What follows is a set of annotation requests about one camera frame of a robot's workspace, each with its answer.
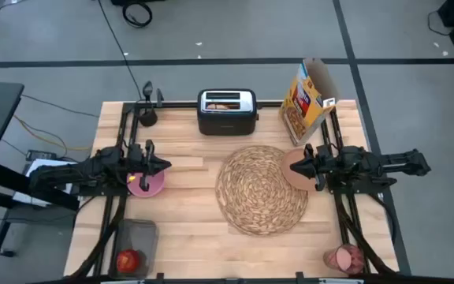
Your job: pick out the yellow raisin bran cereal box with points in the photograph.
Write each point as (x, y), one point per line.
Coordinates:
(306, 106)

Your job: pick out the dark metal cutlery piece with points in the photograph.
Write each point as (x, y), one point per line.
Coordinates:
(159, 96)

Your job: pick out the red apple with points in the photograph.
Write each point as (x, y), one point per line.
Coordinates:
(127, 260)

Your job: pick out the black and silver toaster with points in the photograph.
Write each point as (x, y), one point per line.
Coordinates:
(227, 118)

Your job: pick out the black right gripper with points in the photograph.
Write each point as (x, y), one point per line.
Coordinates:
(327, 163)

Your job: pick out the clear grey plastic container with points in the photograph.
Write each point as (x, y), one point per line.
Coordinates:
(136, 236)

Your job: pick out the terracotta round plate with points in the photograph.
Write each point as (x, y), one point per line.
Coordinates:
(292, 179)

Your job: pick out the pink bowl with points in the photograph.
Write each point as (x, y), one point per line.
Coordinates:
(154, 185)

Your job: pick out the black aluminium table frame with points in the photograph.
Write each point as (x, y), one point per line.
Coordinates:
(172, 104)

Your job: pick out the white flat box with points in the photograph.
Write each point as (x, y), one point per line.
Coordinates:
(42, 162)

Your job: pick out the toasted bagel half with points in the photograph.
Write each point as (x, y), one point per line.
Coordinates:
(217, 106)

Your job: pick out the round woven straw placemat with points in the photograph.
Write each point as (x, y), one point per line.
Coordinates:
(258, 197)

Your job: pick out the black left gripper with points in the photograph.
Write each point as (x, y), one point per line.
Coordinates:
(138, 158)

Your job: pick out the black power adapter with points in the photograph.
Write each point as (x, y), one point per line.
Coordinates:
(39, 155)

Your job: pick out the pink ribbed drinking glass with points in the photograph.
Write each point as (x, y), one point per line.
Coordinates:
(345, 258)

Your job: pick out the metal spoon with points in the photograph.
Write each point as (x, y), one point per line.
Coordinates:
(147, 88)

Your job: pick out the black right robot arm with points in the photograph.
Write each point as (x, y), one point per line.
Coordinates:
(392, 163)

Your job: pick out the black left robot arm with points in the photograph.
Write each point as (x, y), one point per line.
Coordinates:
(73, 173)

